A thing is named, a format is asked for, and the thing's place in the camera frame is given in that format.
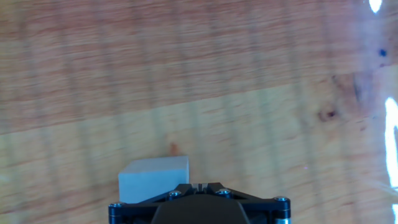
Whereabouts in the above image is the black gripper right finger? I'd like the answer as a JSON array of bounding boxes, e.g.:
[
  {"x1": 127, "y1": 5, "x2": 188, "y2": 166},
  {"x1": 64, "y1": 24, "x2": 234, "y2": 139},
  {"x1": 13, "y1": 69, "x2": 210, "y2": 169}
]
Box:
[{"x1": 198, "y1": 182, "x2": 292, "y2": 224}]

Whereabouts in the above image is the wood grain mat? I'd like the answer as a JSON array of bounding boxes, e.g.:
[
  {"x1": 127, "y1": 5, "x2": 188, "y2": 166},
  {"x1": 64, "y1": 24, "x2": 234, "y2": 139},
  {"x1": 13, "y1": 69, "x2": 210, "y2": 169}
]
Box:
[{"x1": 0, "y1": 0, "x2": 398, "y2": 224}]

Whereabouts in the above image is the small grey block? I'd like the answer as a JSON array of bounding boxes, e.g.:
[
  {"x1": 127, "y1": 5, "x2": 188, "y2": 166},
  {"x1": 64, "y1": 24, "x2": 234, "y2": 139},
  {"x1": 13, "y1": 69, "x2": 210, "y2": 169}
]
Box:
[{"x1": 118, "y1": 155, "x2": 190, "y2": 205}]

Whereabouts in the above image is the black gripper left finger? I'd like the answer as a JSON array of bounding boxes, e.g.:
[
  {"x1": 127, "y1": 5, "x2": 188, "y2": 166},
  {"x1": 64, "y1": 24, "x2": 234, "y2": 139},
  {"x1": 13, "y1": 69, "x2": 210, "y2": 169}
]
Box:
[{"x1": 108, "y1": 182, "x2": 200, "y2": 224}]

